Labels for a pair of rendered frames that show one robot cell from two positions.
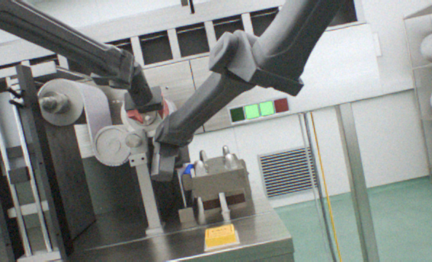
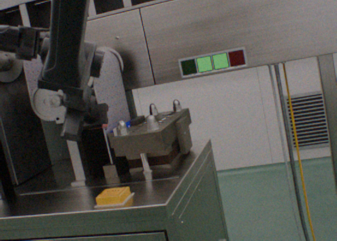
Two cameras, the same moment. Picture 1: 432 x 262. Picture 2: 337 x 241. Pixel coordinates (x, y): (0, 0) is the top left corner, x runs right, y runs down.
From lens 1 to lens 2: 0.46 m
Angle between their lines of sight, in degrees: 17
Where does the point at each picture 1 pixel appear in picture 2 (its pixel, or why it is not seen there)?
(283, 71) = (61, 81)
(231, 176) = (148, 138)
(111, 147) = (46, 103)
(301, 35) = (58, 57)
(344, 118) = (324, 72)
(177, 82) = (127, 32)
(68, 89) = not seen: hidden behind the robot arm
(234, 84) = not seen: hidden behind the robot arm
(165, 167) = (70, 130)
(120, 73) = (19, 49)
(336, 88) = (301, 39)
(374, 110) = not seen: outside the picture
